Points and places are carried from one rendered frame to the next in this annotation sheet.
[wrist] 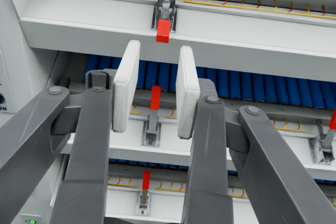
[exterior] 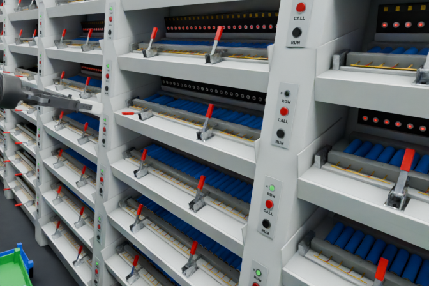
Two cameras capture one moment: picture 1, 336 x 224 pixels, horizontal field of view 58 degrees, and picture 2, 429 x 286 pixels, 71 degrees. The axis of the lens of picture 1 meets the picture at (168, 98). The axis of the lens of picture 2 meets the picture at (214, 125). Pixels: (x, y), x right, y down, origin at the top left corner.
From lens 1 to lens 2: 0.81 m
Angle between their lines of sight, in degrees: 49
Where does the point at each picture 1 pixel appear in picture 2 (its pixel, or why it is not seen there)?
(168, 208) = (144, 235)
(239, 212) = (172, 256)
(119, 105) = not seen: hidden behind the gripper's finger
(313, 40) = (181, 131)
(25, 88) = (110, 138)
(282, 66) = (170, 140)
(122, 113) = not seen: hidden behind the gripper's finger
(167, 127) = (149, 175)
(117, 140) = (129, 172)
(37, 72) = (117, 135)
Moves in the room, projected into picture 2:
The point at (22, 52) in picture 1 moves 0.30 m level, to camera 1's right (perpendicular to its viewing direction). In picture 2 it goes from (112, 123) to (159, 145)
